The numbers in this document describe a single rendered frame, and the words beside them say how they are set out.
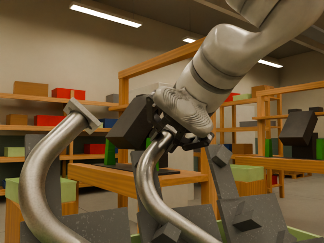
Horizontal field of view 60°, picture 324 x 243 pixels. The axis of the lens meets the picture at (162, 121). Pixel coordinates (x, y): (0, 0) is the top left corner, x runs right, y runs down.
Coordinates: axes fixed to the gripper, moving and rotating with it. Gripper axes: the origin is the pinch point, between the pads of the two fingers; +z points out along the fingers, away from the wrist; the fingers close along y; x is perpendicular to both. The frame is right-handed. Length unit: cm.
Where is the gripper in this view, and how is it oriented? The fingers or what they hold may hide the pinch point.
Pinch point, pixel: (164, 139)
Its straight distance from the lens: 53.3
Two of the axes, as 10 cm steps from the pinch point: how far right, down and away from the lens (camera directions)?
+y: -7.9, -6.1, 0.6
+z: -3.6, 5.5, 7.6
